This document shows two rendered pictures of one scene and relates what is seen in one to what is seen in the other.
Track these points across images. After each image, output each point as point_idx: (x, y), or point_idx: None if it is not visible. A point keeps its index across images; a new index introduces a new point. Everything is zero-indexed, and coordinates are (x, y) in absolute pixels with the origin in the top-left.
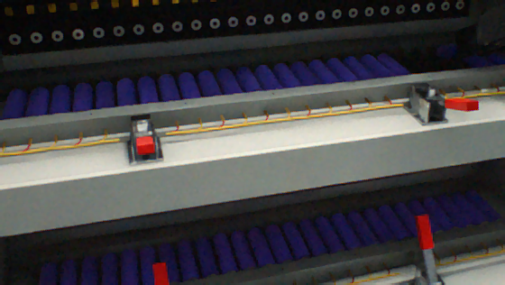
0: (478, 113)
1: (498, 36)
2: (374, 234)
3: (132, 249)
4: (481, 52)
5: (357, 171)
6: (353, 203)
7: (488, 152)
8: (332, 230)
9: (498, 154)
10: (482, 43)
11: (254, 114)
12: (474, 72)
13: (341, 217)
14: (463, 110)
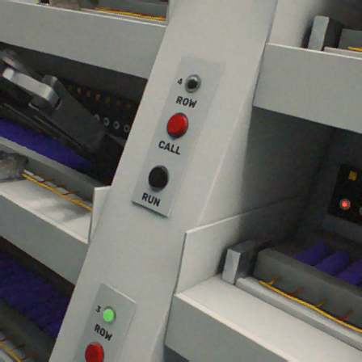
0: (22, 194)
1: (6, 109)
2: (14, 293)
3: None
4: (88, 160)
5: None
6: (47, 274)
7: (7, 233)
8: (5, 271)
9: (14, 241)
10: (35, 128)
11: None
12: (71, 174)
13: (25, 273)
14: None
